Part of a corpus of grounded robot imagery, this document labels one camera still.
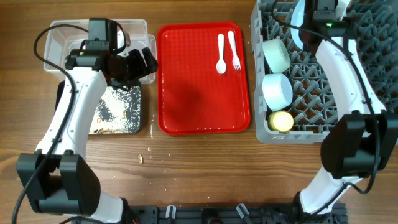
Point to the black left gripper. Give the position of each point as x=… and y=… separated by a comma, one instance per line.
x=140, y=68

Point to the rice and food scraps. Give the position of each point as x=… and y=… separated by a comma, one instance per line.
x=118, y=109

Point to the white plastic spoon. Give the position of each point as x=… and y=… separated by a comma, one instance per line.
x=220, y=65

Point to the white plastic fork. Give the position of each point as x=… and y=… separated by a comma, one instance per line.
x=232, y=41

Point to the green bowl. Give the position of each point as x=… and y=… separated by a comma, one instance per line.
x=276, y=55

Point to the light blue bowl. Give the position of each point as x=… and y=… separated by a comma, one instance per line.
x=277, y=91

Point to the yellow plastic cup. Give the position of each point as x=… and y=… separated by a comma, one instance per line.
x=281, y=121

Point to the light blue plate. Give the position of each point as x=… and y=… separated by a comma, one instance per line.
x=297, y=20

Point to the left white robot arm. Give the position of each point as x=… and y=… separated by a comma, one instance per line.
x=56, y=178

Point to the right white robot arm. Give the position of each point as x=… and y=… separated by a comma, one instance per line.
x=360, y=144

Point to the black food waste tray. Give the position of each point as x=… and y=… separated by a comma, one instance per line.
x=136, y=109

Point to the clear plastic waste bin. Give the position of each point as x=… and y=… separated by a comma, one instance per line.
x=61, y=41

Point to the grey dishwasher rack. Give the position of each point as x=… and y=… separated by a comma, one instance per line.
x=313, y=107

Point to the red plastic tray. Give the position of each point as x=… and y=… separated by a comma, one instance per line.
x=192, y=97

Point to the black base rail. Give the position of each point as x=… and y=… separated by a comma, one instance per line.
x=266, y=214

